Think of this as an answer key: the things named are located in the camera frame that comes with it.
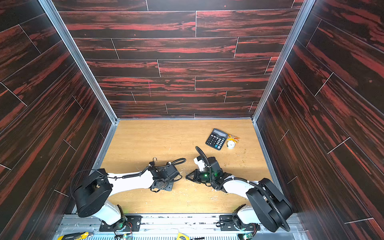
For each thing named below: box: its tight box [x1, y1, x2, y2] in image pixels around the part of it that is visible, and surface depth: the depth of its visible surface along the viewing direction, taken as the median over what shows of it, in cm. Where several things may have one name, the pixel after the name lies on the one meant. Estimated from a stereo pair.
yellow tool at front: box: [176, 232, 190, 240], surface depth 70 cm
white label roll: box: [227, 140, 236, 150], surface depth 104 cm
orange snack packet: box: [227, 134, 240, 144], surface depth 107 cm
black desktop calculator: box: [205, 128, 229, 151], surface depth 107 cm
